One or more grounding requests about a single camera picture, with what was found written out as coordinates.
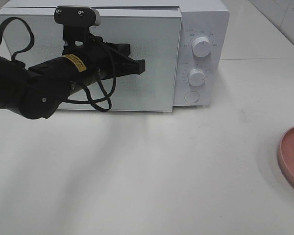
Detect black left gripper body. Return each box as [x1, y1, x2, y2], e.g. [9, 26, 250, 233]
[29, 37, 113, 98]

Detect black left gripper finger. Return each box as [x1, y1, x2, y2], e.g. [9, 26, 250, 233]
[112, 57, 146, 78]
[105, 42, 131, 60]

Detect white microwave door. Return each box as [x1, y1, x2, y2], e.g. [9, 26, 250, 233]
[0, 8, 181, 112]

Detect white timer knob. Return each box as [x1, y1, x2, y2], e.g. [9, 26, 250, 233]
[188, 69, 206, 87]

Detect round white door button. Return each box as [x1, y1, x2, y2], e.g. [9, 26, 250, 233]
[184, 91, 200, 103]

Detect pink round plate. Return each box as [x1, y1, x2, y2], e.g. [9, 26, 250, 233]
[278, 127, 294, 188]

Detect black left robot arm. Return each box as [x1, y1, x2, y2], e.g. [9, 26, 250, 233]
[0, 36, 145, 119]

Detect upper white power knob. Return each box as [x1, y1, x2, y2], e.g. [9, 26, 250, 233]
[191, 36, 212, 58]

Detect white microwave oven body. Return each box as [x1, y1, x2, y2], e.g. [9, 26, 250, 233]
[2, 0, 230, 108]

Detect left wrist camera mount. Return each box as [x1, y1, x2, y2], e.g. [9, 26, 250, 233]
[54, 5, 100, 49]

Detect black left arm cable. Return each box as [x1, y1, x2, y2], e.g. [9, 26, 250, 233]
[0, 17, 118, 113]

